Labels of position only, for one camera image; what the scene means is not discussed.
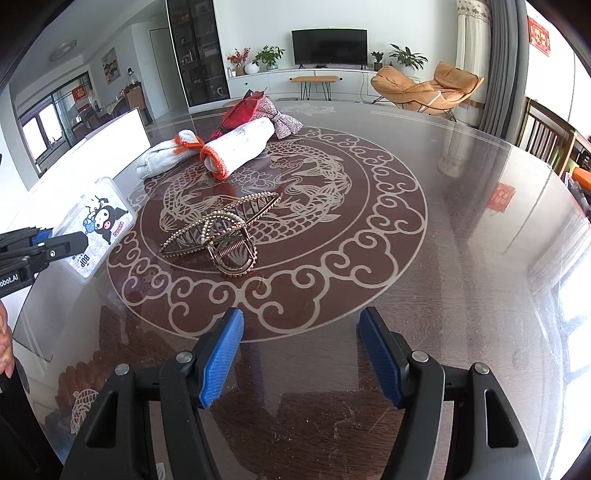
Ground clear plastic case with sticker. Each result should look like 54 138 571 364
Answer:
53 177 136 283

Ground white knit glove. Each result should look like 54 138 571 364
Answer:
135 129 205 180

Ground gold pearl hair claw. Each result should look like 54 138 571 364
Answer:
159 191 280 277

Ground white glove orange cuff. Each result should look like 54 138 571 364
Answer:
200 118 274 181

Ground red gift pouch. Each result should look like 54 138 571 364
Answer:
209 91 266 141

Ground floral fabric bow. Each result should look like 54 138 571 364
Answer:
253 95 304 140

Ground person's left hand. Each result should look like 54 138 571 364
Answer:
0 302 15 378

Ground white cardboard box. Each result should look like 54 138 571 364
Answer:
0 107 153 259

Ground red flowers in vase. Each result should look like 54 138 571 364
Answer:
226 47 250 76

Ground dark glass display cabinet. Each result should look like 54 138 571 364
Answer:
165 0 229 107

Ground green potted plant left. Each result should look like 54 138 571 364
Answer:
253 45 286 70

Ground green potted plant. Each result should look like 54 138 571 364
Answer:
390 43 429 77
253 45 286 70

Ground wooden dining chair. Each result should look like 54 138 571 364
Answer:
516 98 576 177

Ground small wooden bench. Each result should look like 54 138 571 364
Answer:
290 75 342 101

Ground grey curtain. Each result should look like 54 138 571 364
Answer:
479 0 529 144

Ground orange lounge chair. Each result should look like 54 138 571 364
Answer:
370 61 484 121

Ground white tv console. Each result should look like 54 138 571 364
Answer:
228 68 380 102

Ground green potted plant right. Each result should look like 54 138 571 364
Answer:
390 43 429 77

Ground black flat television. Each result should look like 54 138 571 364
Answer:
291 28 369 67

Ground wall painting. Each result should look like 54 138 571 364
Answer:
101 47 121 85

